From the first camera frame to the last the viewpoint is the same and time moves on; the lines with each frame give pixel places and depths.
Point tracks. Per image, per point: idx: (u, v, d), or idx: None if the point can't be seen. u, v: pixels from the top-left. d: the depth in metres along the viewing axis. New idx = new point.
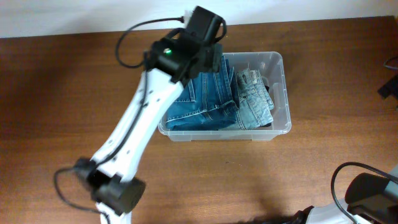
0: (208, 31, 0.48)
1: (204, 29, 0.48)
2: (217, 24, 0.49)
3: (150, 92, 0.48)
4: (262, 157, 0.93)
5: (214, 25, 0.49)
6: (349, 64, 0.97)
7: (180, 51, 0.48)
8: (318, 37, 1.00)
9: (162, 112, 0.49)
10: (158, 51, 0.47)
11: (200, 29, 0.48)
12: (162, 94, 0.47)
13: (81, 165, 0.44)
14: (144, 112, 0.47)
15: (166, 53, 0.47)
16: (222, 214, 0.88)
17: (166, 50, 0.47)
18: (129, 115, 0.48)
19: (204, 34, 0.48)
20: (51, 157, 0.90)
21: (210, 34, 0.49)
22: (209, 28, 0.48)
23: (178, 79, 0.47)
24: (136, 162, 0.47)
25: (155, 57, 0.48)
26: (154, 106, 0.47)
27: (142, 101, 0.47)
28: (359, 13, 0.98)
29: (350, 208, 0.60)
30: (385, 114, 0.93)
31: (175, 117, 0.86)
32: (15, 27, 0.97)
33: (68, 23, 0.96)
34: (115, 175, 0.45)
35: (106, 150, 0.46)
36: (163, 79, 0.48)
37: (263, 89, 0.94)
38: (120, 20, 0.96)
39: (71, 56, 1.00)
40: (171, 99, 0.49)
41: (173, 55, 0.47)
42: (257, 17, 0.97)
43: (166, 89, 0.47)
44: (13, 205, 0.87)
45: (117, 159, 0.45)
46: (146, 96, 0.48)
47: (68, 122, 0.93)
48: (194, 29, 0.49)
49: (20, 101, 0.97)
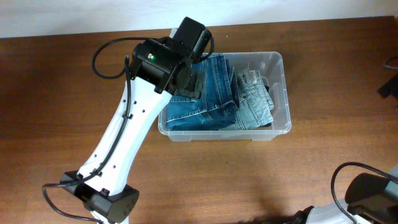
0: (197, 42, 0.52)
1: (194, 38, 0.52)
2: (206, 38, 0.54)
3: (134, 102, 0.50)
4: (262, 157, 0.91)
5: (202, 38, 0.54)
6: (347, 64, 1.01)
7: (168, 55, 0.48)
8: (315, 37, 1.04)
9: (148, 122, 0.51)
10: (142, 56, 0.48)
11: (191, 38, 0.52)
12: (146, 106, 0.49)
13: (70, 180, 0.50)
14: (129, 124, 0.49)
15: (151, 59, 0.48)
16: (222, 214, 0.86)
17: (149, 55, 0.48)
18: (114, 127, 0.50)
19: (194, 43, 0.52)
20: (54, 155, 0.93)
21: (198, 45, 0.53)
22: (198, 40, 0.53)
23: (163, 88, 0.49)
24: (124, 173, 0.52)
25: (141, 63, 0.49)
26: (138, 118, 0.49)
27: (126, 114, 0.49)
28: (353, 14, 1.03)
29: (350, 207, 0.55)
30: (385, 112, 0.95)
31: (174, 117, 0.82)
32: (22, 28, 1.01)
33: (73, 23, 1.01)
34: (102, 189, 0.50)
35: (93, 164, 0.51)
36: (148, 88, 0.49)
37: (264, 89, 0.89)
38: (124, 20, 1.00)
39: (77, 57, 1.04)
40: (157, 109, 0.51)
41: (159, 59, 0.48)
42: (255, 17, 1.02)
43: (150, 99, 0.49)
44: (17, 200, 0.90)
45: (104, 173, 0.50)
46: (130, 107, 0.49)
47: (72, 121, 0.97)
48: (184, 37, 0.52)
49: (26, 99, 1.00)
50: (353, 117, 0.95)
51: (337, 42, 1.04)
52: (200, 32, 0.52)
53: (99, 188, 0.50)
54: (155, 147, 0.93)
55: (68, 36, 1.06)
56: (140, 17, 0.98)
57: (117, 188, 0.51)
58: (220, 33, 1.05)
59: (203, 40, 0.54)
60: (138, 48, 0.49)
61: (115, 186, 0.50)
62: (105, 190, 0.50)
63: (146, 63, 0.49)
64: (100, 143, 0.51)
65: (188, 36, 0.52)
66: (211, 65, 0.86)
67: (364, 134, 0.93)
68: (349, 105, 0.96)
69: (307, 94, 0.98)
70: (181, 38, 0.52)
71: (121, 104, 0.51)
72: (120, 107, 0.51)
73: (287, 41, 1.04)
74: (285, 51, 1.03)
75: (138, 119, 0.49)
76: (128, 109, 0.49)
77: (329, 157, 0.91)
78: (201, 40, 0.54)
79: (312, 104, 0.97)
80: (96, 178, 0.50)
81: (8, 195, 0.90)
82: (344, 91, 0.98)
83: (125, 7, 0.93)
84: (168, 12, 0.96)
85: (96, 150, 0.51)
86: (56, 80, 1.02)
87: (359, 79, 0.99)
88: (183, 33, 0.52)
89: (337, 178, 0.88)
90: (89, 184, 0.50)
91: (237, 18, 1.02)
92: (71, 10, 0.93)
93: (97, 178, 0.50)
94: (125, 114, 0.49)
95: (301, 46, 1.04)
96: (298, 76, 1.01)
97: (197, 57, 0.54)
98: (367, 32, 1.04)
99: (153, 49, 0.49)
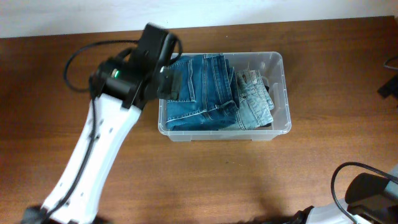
0: (162, 48, 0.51)
1: (158, 46, 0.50)
2: (170, 42, 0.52)
3: (99, 124, 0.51)
4: (262, 157, 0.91)
5: (167, 43, 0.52)
6: (347, 64, 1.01)
7: (134, 70, 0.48)
8: (315, 37, 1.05)
9: (114, 143, 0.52)
10: (106, 74, 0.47)
11: (153, 46, 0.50)
12: (113, 122, 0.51)
13: (37, 215, 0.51)
14: (94, 148, 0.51)
15: (115, 76, 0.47)
16: (222, 214, 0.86)
17: (114, 73, 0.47)
18: (80, 152, 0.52)
19: (158, 51, 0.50)
20: (53, 155, 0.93)
21: (164, 52, 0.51)
22: (162, 46, 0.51)
23: (129, 104, 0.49)
24: (92, 200, 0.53)
25: (105, 83, 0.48)
26: (104, 141, 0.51)
27: (92, 136, 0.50)
28: (352, 14, 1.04)
29: (350, 207, 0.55)
30: (385, 113, 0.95)
31: (174, 117, 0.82)
32: (22, 27, 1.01)
33: (73, 23, 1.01)
34: (70, 220, 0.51)
35: (59, 193, 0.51)
36: (115, 106, 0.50)
37: (264, 89, 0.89)
38: (125, 20, 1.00)
39: (77, 57, 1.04)
40: (128, 122, 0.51)
41: (124, 76, 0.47)
42: (255, 17, 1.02)
43: (117, 116, 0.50)
44: (15, 200, 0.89)
45: (70, 202, 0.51)
46: (96, 129, 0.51)
47: (71, 121, 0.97)
48: (148, 46, 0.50)
49: (25, 99, 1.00)
50: (353, 117, 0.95)
51: (337, 42, 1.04)
52: (163, 38, 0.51)
53: (66, 218, 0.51)
54: (155, 147, 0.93)
55: (68, 36, 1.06)
56: (140, 17, 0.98)
57: (86, 216, 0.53)
58: (220, 33, 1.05)
59: (170, 45, 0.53)
60: (101, 66, 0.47)
61: (84, 214, 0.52)
62: (73, 221, 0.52)
63: (110, 81, 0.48)
64: (65, 170, 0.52)
65: (150, 45, 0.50)
66: (211, 65, 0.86)
67: (364, 134, 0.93)
68: (349, 105, 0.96)
69: (307, 94, 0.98)
70: (145, 48, 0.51)
71: (87, 127, 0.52)
72: (86, 130, 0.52)
73: (287, 41, 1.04)
74: (285, 51, 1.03)
75: (104, 142, 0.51)
76: (94, 129, 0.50)
77: (329, 157, 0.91)
78: (167, 45, 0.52)
79: (312, 104, 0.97)
80: (63, 208, 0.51)
81: (8, 195, 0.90)
82: (344, 91, 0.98)
83: (125, 7, 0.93)
84: (168, 12, 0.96)
85: (61, 179, 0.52)
86: (56, 80, 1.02)
87: (359, 79, 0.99)
88: (146, 43, 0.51)
89: (337, 178, 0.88)
90: (56, 214, 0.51)
91: (237, 18, 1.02)
92: (71, 10, 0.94)
93: (64, 208, 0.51)
94: (92, 134, 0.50)
95: (301, 46, 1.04)
96: (298, 76, 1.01)
97: (165, 64, 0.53)
98: (366, 32, 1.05)
99: (118, 65, 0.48)
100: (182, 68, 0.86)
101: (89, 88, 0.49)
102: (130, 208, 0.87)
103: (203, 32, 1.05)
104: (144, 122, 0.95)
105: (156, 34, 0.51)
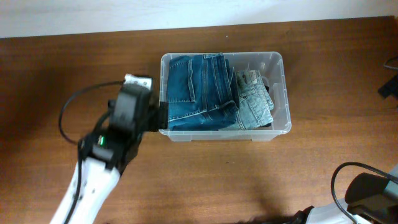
0: (138, 109, 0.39)
1: (133, 111, 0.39)
2: (143, 98, 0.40)
3: (84, 185, 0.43)
4: (262, 157, 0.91)
5: (142, 100, 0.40)
6: (347, 64, 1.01)
7: (114, 139, 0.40)
8: (315, 37, 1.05)
9: (101, 202, 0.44)
10: (91, 142, 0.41)
11: (127, 111, 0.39)
12: (96, 185, 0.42)
13: None
14: (78, 206, 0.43)
15: (101, 144, 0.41)
16: (222, 214, 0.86)
17: (99, 140, 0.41)
18: (63, 209, 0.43)
19: (134, 115, 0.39)
20: (53, 155, 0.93)
21: (140, 111, 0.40)
22: (138, 107, 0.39)
23: (112, 169, 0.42)
24: None
25: (91, 149, 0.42)
26: (89, 201, 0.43)
27: (76, 196, 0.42)
28: (352, 14, 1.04)
29: (350, 207, 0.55)
30: (385, 113, 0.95)
31: (175, 117, 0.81)
32: (22, 27, 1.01)
33: (73, 24, 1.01)
34: None
35: None
36: (97, 170, 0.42)
37: (264, 89, 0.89)
38: (124, 20, 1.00)
39: (77, 57, 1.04)
40: (111, 185, 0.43)
41: (108, 145, 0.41)
42: (255, 18, 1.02)
43: (101, 179, 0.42)
44: (15, 201, 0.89)
45: None
46: (81, 188, 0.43)
47: (71, 121, 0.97)
48: (121, 111, 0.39)
49: (25, 99, 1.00)
50: (353, 117, 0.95)
51: (337, 42, 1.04)
52: (136, 101, 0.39)
53: None
54: (155, 147, 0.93)
55: (68, 36, 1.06)
56: (140, 17, 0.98)
57: None
58: (220, 33, 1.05)
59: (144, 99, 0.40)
60: (86, 137, 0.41)
61: None
62: None
63: (96, 148, 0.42)
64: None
65: (124, 110, 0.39)
66: (211, 65, 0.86)
67: (364, 134, 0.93)
68: (349, 105, 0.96)
69: (307, 94, 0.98)
70: (119, 111, 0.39)
71: (73, 183, 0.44)
72: (71, 187, 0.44)
73: (287, 41, 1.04)
74: (286, 51, 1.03)
75: (90, 201, 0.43)
76: (78, 191, 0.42)
77: (329, 157, 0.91)
78: (142, 101, 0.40)
79: (312, 104, 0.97)
80: None
81: (8, 195, 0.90)
82: (344, 91, 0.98)
83: (126, 7, 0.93)
84: (169, 12, 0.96)
85: None
86: (56, 81, 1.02)
87: (359, 79, 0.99)
88: (119, 106, 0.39)
89: (337, 178, 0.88)
90: None
91: (237, 18, 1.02)
92: (71, 10, 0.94)
93: None
94: (75, 195, 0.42)
95: (301, 47, 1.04)
96: (298, 76, 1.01)
97: (145, 116, 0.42)
98: (366, 33, 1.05)
99: (100, 132, 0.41)
100: (182, 68, 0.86)
101: (78, 152, 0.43)
102: (131, 208, 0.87)
103: (203, 32, 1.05)
104: None
105: (128, 96, 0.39)
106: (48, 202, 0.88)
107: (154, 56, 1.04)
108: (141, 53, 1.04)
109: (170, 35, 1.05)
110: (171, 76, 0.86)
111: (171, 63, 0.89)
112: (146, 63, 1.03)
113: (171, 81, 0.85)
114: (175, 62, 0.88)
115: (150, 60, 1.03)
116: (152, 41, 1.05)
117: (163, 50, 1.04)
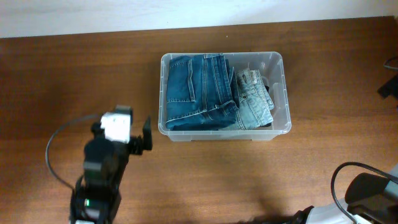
0: (106, 167, 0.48)
1: (101, 170, 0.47)
2: (108, 156, 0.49)
3: None
4: (262, 157, 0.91)
5: (107, 158, 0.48)
6: (347, 64, 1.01)
7: (97, 197, 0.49)
8: (314, 37, 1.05)
9: None
10: (79, 207, 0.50)
11: (97, 172, 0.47)
12: None
13: None
14: None
15: (87, 205, 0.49)
16: (222, 214, 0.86)
17: (85, 203, 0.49)
18: None
19: (103, 173, 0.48)
20: (53, 155, 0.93)
21: (108, 167, 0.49)
22: (105, 166, 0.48)
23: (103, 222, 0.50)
24: None
25: (81, 211, 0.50)
26: None
27: None
28: (352, 13, 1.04)
29: (350, 207, 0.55)
30: (385, 113, 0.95)
31: (174, 117, 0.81)
32: (22, 27, 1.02)
33: (73, 23, 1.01)
34: None
35: None
36: None
37: (264, 89, 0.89)
38: (124, 20, 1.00)
39: (77, 57, 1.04)
40: None
41: (93, 203, 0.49)
42: (255, 18, 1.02)
43: None
44: (15, 200, 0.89)
45: None
46: None
47: (71, 121, 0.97)
48: (92, 173, 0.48)
49: (25, 99, 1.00)
50: (353, 117, 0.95)
51: (337, 42, 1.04)
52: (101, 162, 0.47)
53: None
54: (155, 147, 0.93)
55: (68, 36, 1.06)
56: (140, 17, 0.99)
57: None
58: (220, 33, 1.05)
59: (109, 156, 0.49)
60: (73, 204, 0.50)
61: None
62: None
63: (85, 210, 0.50)
64: None
65: (94, 172, 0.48)
66: (211, 65, 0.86)
67: (364, 134, 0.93)
68: (349, 105, 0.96)
69: (307, 94, 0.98)
70: (91, 173, 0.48)
71: None
72: None
73: (287, 41, 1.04)
74: (286, 51, 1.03)
75: None
76: None
77: (329, 157, 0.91)
78: (108, 160, 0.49)
79: (312, 104, 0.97)
80: None
81: (8, 195, 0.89)
82: (344, 91, 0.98)
83: (126, 7, 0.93)
84: (168, 12, 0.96)
85: None
86: (56, 80, 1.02)
87: (359, 79, 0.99)
88: (89, 170, 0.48)
89: (337, 178, 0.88)
90: None
91: (237, 18, 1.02)
92: (71, 10, 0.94)
93: None
94: None
95: (301, 46, 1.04)
96: (298, 76, 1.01)
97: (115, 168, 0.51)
98: (366, 33, 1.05)
99: (83, 198, 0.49)
100: (183, 68, 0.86)
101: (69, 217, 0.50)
102: (130, 208, 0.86)
103: (203, 32, 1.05)
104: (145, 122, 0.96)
105: (93, 160, 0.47)
106: (48, 202, 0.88)
107: (154, 56, 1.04)
108: (140, 53, 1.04)
109: (170, 35, 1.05)
110: (171, 76, 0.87)
111: (171, 63, 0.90)
112: (146, 63, 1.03)
113: (171, 81, 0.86)
114: (175, 62, 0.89)
115: (149, 60, 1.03)
116: (151, 41, 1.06)
117: (163, 50, 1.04)
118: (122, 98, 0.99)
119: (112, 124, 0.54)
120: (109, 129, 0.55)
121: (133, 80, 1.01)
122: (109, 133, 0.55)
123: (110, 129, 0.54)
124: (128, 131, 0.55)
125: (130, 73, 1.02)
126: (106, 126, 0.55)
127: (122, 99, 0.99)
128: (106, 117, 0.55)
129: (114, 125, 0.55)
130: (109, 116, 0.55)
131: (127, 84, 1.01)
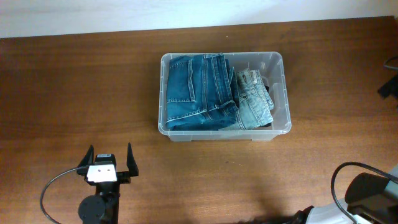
0: (102, 217, 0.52)
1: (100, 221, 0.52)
2: (102, 207, 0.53)
3: None
4: (262, 157, 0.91)
5: (101, 211, 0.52)
6: (347, 64, 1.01)
7: None
8: (314, 37, 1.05)
9: None
10: None
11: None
12: None
13: None
14: None
15: None
16: (222, 215, 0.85)
17: None
18: None
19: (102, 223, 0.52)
20: (53, 155, 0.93)
21: (104, 216, 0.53)
22: (102, 216, 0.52)
23: None
24: None
25: None
26: None
27: None
28: (352, 13, 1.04)
29: (350, 207, 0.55)
30: (386, 113, 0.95)
31: (175, 117, 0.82)
32: (22, 27, 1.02)
33: (72, 23, 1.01)
34: None
35: None
36: None
37: (264, 89, 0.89)
38: (124, 20, 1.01)
39: (77, 57, 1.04)
40: None
41: None
42: (255, 18, 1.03)
43: None
44: (13, 201, 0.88)
45: None
46: None
47: (71, 121, 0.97)
48: None
49: (25, 100, 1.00)
50: (353, 117, 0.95)
51: (337, 42, 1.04)
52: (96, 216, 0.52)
53: None
54: (156, 147, 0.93)
55: (68, 36, 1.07)
56: (140, 17, 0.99)
57: None
58: (220, 33, 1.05)
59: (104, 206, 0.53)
60: None
61: None
62: None
63: None
64: None
65: None
66: (211, 65, 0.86)
67: (364, 134, 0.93)
68: (349, 105, 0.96)
69: (308, 94, 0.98)
70: None
71: None
72: None
73: (287, 41, 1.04)
74: (286, 51, 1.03)
75: None
76: None
77: (329, 157, 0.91)
78: (104, 211, 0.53)
79: (312, 104, 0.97)
80: None
81: (7, 195, 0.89)
82: (344, 91, 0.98)
83: (127, 7, 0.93)
84: (168, 12, 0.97)
85: None
86: (55, 81, 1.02)
87: (359, 79, 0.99)
88: None
89: (337, 178, 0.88)
90: None
91: (237, 18, 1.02)
92: (71, 10, 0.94)
93: None
94: None
95: (301, 46, 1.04)
96: (298, 76, 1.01)
97: (111, 215, 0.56)
98: (366, 33, 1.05)
99: None
100: (182, 68, 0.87)
101: None
102: (130, 208, 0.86)
103: (203, 32, 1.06)
104: (145, 121, 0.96)
105: (89, 218, 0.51)
106: (48, 202, 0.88)
107: (154, 56, 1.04)
108: (140, 54, 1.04)
109: (170, 35, 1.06)
110: (171, 76, 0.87)
111: (171, 63, 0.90)
112: (146, 63, 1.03)
113: (171, 81, 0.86)
114: (175, 62, 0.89)
115: (149, 60, 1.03)
116: (151, 41, 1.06)
117: (164, 50, 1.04)
118: (122, 97, 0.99)
119: (97, 173, 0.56)
120: (97, 177, 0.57)
121: (132, 80, 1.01)
122: (98, 180, 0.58)
123: (98, 177, 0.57)
124: (114, 176, 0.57)
125: (130, 73, 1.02)
126: (92, 176, 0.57)
127: (122, 98, 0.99)
128: (91, 170, 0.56)
129: (99, 173, 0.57)
130: (93, 168, 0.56)
131: (127, 84, 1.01)
